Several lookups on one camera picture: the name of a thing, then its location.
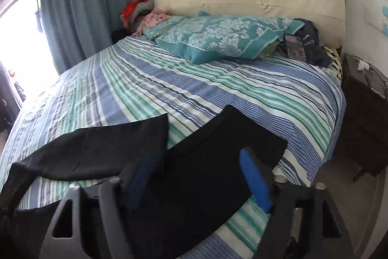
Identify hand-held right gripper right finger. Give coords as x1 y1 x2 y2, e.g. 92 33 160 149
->
239 147 355 259

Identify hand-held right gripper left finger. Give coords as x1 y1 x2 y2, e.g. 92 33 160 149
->
38 150 166 259

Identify black pants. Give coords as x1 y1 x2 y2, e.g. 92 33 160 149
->
0 105 288 259

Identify striped bed sheet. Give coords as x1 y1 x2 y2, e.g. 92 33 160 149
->
0 34 346 259

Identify dark wooden nightstand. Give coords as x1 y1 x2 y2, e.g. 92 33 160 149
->
330 53 388 184

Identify black shiny pouch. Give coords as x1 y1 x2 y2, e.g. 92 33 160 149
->
283 34 307 61

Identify black and white patterned pillow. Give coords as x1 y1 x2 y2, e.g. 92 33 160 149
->
321 45 343 80

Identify teal patterned pillow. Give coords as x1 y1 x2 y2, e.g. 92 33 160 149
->
142 11 305 41
154 23 281 65

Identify dark blue clothes pile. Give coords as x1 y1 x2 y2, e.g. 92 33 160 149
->
292 18 332 67

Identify pink cloth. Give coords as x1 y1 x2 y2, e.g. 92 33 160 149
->
133 11 172 36

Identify red and grey clothes pile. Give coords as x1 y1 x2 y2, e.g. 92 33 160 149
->
121 0 155 27

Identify blue-grey curtain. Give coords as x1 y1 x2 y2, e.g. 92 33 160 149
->
39 0 144 73

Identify bright window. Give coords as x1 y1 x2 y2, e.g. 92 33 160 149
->
0 0 58 108

